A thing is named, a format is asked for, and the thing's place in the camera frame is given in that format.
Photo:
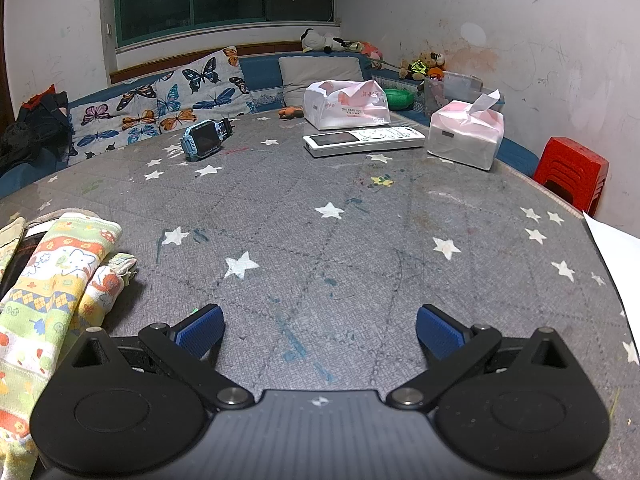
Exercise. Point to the pile of dark clothes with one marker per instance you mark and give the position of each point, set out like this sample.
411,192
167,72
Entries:
30,130

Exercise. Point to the grey star-print table cover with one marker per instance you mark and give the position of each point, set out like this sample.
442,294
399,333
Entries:
320,240

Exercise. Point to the pink tissue pack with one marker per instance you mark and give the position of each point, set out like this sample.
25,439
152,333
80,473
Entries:
465,135

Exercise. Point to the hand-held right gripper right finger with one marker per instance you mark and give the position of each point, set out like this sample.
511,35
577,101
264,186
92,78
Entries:
437,330

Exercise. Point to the white paper sheet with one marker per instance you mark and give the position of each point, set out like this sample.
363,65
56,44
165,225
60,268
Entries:
620,270

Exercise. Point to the pink plush toy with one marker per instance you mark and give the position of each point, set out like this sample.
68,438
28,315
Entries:
367,50

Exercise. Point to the cartoon-print child's shirt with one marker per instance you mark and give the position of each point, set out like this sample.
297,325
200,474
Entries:
55,270

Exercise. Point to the black and white plush toy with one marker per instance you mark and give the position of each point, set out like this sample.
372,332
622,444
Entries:
320,40

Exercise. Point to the blue sofa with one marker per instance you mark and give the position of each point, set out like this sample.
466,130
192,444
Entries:
260,72

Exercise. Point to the clear plastic container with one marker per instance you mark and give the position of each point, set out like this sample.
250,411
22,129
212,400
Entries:
455,85

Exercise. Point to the brown plush bear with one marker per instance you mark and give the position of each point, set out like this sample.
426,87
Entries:
417,66

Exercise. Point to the opened pink-print tissue pack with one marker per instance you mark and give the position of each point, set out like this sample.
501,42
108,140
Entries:
345,107

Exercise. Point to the white remote control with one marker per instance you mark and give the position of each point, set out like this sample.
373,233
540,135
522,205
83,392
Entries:
360,140

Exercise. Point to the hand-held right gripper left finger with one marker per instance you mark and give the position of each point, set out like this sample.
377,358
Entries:
202,330

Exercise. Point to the green bowl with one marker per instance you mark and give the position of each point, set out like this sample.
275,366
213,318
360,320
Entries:
400,100

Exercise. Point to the red plastic stool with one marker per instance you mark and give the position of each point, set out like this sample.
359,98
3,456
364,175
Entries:
570,165

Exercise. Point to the grey pillow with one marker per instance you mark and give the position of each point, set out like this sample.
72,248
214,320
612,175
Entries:
310,75

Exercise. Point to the blue smartwatch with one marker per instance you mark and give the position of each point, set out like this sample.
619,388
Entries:
202,140

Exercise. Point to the small orange toy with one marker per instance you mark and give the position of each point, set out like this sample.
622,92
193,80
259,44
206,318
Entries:
290,112

